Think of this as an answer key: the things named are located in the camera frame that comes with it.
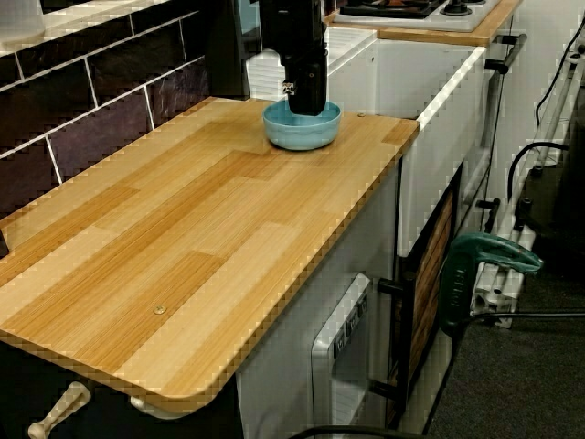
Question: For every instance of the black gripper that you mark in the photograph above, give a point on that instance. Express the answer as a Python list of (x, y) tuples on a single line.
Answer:
[(294, 27)]

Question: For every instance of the light blue bowl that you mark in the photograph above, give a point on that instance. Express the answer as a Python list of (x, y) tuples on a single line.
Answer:
[(301, 137)]

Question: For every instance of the white sink basin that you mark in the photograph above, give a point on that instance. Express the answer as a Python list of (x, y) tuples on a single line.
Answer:
[(411, 78)]

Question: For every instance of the grey stove top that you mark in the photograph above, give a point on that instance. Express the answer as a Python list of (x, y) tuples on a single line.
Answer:
[(457, 23)]

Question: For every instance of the black stove knob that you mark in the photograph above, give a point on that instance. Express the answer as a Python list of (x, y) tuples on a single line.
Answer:
[(454, 7)]

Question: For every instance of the black framed oven door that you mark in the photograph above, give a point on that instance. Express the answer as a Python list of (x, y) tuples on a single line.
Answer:
[(429, 274)]

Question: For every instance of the cream ledge shelf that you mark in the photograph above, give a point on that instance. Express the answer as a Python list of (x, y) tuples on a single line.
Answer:
[(91, 20)]

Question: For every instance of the green clamp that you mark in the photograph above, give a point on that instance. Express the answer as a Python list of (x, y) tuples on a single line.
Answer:
[(457, 283)]

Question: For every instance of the white appliance door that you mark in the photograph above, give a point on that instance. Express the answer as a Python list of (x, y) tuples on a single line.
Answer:
[(320, 347)]

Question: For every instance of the black floor box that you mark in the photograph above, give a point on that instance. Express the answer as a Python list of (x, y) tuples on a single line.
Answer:
[(562, 206)]

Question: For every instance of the white lidded jar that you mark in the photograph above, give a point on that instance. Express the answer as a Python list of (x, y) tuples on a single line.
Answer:
[(20, 23)]

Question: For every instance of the white kitchen cabinet body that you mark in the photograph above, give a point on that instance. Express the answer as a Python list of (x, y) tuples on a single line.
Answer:
[(274, 388)]

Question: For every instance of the dark cabinet front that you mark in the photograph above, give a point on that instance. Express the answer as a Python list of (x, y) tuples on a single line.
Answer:
[(114, 420)]

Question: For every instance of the aluminium frame rail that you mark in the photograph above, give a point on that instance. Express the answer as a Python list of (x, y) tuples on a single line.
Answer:
[(496, 297)]

